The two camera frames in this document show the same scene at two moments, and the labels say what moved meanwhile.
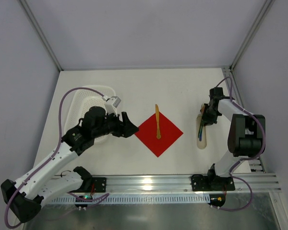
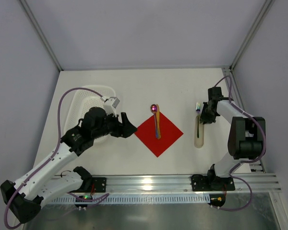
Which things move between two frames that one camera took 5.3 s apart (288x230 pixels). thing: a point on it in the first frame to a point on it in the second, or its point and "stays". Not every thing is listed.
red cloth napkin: [147, 134] stays
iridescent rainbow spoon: [200, 135] to [153, 109]
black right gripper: [210, 115] stays
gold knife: [158, 135] stays
